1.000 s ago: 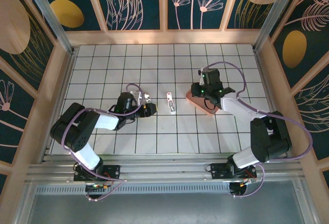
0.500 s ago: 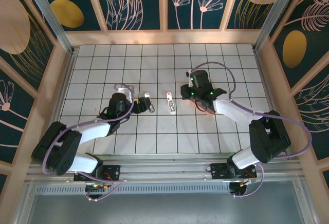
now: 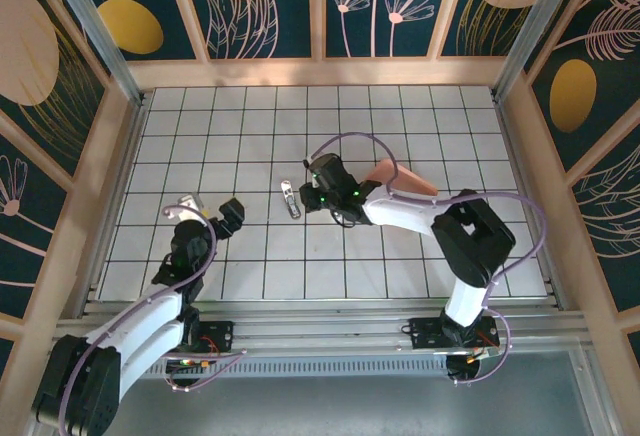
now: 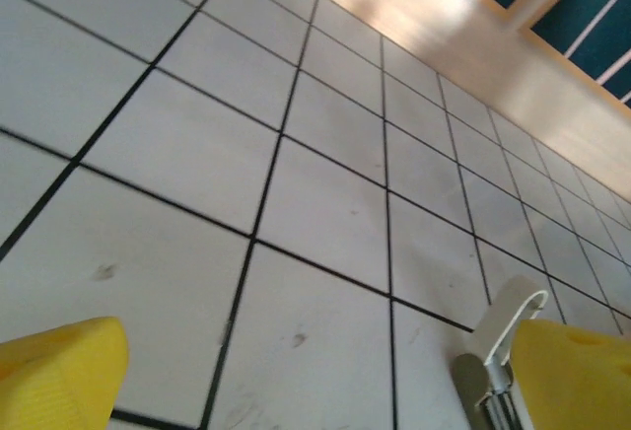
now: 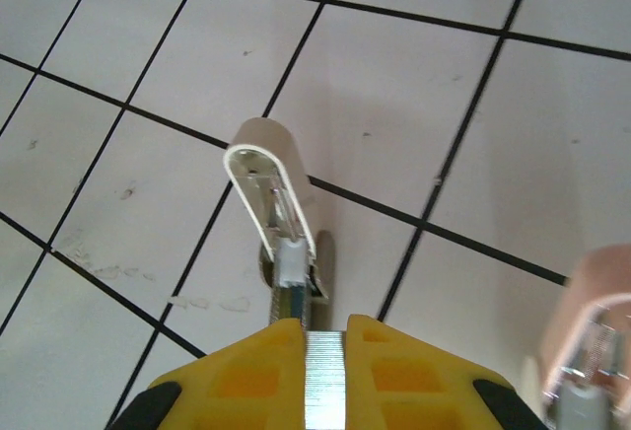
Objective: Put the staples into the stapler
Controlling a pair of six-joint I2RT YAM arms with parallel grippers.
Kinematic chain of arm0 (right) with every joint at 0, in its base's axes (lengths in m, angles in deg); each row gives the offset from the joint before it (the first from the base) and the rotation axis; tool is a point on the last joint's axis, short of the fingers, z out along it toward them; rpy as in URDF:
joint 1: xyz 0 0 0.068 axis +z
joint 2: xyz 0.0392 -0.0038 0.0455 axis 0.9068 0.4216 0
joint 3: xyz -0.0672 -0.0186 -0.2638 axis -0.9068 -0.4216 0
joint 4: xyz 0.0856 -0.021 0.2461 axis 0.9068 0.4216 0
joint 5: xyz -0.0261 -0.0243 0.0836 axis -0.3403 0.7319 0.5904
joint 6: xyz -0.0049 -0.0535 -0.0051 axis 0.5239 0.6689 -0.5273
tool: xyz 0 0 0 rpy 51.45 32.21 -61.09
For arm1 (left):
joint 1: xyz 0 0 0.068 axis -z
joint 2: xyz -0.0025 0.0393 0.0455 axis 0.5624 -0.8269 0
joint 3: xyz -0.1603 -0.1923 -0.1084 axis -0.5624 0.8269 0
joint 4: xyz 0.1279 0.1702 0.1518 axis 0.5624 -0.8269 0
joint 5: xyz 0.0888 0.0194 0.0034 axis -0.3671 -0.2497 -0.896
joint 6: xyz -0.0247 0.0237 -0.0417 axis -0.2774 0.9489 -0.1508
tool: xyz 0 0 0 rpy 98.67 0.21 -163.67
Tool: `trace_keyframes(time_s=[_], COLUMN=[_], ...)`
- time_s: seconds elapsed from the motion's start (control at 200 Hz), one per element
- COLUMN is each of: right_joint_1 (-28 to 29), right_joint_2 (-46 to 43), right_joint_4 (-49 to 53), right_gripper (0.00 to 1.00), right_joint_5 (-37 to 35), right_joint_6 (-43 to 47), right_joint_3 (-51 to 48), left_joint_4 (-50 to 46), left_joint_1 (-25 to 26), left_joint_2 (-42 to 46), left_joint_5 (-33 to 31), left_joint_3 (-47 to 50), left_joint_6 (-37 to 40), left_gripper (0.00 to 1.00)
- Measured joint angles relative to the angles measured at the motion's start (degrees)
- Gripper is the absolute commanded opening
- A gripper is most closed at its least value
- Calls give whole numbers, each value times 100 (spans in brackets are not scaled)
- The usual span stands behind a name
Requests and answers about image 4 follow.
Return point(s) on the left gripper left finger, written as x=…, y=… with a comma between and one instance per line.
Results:
x=59, y=376

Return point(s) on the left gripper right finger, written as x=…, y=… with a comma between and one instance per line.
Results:
x=577, y=380

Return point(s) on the small white stapler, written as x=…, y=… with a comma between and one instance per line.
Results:
x=498, y=321

